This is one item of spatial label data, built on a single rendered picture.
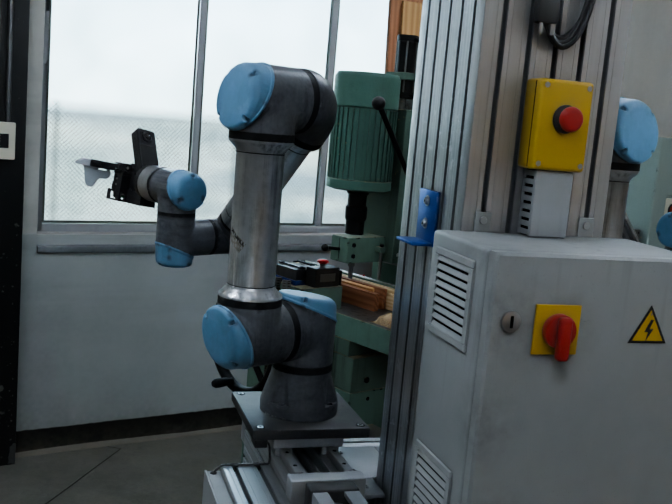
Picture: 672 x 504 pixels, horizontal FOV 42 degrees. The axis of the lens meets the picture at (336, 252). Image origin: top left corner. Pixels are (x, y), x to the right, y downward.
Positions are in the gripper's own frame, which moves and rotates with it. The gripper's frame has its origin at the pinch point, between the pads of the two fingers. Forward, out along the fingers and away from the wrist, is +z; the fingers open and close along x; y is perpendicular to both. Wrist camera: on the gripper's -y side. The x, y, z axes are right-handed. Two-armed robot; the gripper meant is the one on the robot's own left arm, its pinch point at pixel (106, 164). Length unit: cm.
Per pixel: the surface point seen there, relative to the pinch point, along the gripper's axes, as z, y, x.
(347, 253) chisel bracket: -12, 12, 67
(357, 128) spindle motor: -14, -21, 61
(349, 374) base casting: -29, 40, 59
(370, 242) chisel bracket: -13, 8, 75
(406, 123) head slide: -16, -25, 76
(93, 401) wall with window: 128, 94, 81
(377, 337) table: -38, 29, 57
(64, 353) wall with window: 130, 76, 67
